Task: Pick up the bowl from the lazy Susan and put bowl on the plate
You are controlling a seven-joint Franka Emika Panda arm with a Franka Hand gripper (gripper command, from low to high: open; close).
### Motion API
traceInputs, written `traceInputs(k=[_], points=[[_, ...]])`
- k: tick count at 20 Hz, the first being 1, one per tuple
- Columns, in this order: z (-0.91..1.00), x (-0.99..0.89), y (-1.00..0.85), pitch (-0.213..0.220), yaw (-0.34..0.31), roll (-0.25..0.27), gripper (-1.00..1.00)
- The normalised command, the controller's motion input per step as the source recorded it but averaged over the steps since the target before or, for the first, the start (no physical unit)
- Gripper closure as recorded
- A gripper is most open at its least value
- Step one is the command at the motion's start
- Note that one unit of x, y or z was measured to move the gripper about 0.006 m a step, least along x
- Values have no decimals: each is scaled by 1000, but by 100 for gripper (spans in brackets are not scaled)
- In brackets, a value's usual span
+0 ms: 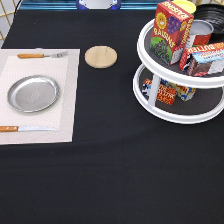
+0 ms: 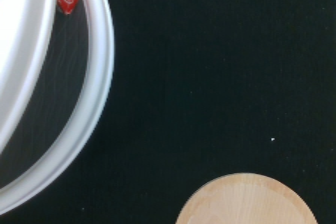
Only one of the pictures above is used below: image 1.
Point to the red raisins box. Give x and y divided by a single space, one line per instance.
170 31

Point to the silver metal plate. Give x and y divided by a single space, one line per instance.
33 93

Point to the wooden-handled knife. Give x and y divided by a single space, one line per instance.
25 128

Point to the yellow-lidded green canister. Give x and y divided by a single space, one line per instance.
185 7

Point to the red box lower tier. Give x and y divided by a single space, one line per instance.
165 94

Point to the white two-tier lazy Susan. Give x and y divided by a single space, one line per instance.
207 103

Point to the beige woven placemat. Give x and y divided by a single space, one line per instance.
60 115

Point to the blue yellow can lower tier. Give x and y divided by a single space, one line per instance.
183 92

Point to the black bowl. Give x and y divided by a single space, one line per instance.
212 13

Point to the wooden-handled fork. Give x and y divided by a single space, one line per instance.
38 55

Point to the red butter box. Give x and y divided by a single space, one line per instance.
203 60

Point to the round wooden coaster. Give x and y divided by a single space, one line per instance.
100 56

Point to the red soup can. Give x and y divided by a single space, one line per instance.
199 34

